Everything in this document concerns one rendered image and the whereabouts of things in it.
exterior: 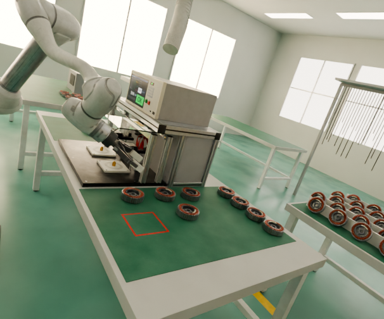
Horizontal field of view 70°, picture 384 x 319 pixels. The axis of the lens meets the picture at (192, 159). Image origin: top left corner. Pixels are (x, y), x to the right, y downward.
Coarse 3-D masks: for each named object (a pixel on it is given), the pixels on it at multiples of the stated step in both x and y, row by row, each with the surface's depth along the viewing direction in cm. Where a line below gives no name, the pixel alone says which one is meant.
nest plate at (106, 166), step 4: (100, 160) 161; (104, 160) 162; (100, 164) 156; (104, 164) 157; (108, 164) 159; (116, 164) 162; (120, 164) 164; (104, 168) 151; (108, 168) 153; (112, 168) 154; (116, 168) 156; (120, 168) 158; (124, 168) 159; (108, 172) 151; (112, 172) 152; (116, 172) 153; (120, 172) 155; (124, 172) 156; (128, 172) 158
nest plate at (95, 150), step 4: (88, 148) 174; (92, 148) 176; (96, 148) 178; (104, 148) 182; (108, 148) 184; (92, 152) 169; (96, 152) 172; (100, 152) 173; (104, 152) 175; (108, 152) 178; (112, 152) 180; (108, 156) 173; (112, 156) 175
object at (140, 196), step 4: (124, 188) 136; (128, 188) 136; (132, 188) 138; (124, 192) 130; (128, 192) 136; (132, 192) 135; (136, 192) 137; (140, 192) 135; (124, 196) 129; (128, 196) 129; (132, 196) 130; (136, 196) 130; (140, 196) 131; (124, 200) 130; (128, 200) 129; (132, 200) 129; (136, 200) 130; (140, 200) 131
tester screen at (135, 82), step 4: (132, 76) 175; (132, 80) 174; (136, 80) 170; (140, 80) 166; (144, 80) 161; (132, 84) 174; (136, 84) 170; (140, 84) 165; (144, 84) 161; (132, 88) 174; (136, 88) 169; (144, 88) 160; (128, 92) 179; (136, 92) 169; (132, 96) 173; (136, 96) 169; (132, 100) 173
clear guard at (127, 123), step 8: (104, 120) 142; (112, 120) 140; (120, 120) 146; (128, 120) 151; (136, 120) 157; (112, 128) 132; (120, 128) 132; (128, 128) 134; (136, 128) 138; (144, 128) 143
